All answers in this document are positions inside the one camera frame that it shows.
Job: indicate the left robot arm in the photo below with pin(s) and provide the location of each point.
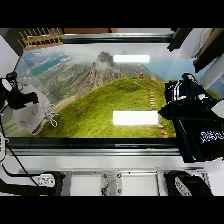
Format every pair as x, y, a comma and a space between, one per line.
20, 188

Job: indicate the silver frame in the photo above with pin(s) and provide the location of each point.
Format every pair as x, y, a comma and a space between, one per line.
100, 160

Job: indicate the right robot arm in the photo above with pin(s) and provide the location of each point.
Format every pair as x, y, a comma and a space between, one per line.
187, 184

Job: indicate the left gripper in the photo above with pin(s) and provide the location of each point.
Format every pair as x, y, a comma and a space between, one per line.
22, 99

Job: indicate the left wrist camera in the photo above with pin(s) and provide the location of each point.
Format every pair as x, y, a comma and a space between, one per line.
11, 78

